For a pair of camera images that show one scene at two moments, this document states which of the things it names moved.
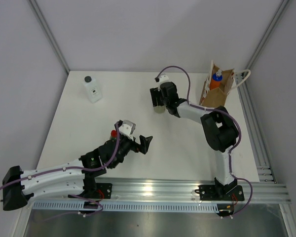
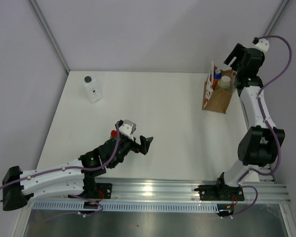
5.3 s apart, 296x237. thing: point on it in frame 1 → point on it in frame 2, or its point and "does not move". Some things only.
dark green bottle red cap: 113,135 does not move
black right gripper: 156,94 → 238,52
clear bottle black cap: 92,89 does not move
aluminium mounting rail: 186,191 does not move
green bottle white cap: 159,109 → 224,82
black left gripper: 144,143 does not move
